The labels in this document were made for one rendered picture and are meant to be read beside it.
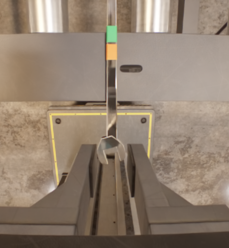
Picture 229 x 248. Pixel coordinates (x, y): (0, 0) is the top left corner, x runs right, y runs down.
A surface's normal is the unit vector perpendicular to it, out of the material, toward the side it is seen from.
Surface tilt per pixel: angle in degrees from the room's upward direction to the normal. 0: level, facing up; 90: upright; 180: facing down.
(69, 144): 0
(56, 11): 42
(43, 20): 8
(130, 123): 0
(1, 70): 0
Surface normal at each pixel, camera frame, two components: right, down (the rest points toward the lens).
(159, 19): 0.16, 0.27
